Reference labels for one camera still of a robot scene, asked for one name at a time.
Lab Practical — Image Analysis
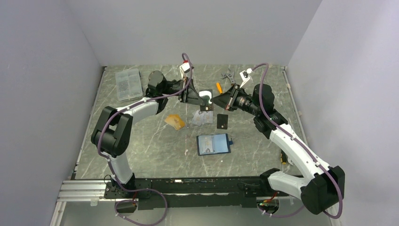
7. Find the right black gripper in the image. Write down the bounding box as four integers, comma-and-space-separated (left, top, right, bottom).
210, 83, 261, 116

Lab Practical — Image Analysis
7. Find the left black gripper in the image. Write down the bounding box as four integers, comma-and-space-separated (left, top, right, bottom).
161, 77, 206, 106

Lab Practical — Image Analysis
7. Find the black VIP card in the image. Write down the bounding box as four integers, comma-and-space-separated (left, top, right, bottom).
199, 89, 214, 112

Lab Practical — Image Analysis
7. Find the silver VIP card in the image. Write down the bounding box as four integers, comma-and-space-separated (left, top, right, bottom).
198, 135, 215, 155

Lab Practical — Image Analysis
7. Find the blue leather card holder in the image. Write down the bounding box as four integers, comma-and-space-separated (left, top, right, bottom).
196, 133, 233, 156

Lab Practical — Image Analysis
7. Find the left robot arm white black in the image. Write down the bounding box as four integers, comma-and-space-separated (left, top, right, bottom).
91, 69, 205, 198

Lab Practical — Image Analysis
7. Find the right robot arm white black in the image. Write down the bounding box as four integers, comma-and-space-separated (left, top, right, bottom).
211, 84, 345, 218

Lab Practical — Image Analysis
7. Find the silver card stack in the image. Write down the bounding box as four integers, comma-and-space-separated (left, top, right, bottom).
191, 110, 214, 126

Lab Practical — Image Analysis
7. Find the gold card stack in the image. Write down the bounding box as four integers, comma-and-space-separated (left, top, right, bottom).
164, 114, 185, 130

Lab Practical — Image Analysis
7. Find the clear plastic screw box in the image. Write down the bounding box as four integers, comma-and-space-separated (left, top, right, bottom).
115, 68, 143, 101

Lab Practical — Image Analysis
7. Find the orange handled screwdriver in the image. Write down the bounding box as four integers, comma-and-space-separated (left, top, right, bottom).
216, 82, 223, 94

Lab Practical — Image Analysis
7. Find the red handled adjustable wrench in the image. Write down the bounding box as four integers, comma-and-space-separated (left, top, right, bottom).
221, 71, 236, 85

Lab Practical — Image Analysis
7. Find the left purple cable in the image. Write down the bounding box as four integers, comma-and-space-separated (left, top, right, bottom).
96, 52, 194, 226

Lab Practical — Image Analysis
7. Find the purple cable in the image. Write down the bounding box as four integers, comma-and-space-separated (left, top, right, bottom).
96, 52, 194, 226
252, 62, 344, 219

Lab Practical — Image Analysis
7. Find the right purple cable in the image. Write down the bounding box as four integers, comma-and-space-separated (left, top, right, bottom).
252, 62, 344, 219

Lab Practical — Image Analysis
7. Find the aluminium frame rail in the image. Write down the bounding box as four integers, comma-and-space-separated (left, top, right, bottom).
57, 180, 106, 203

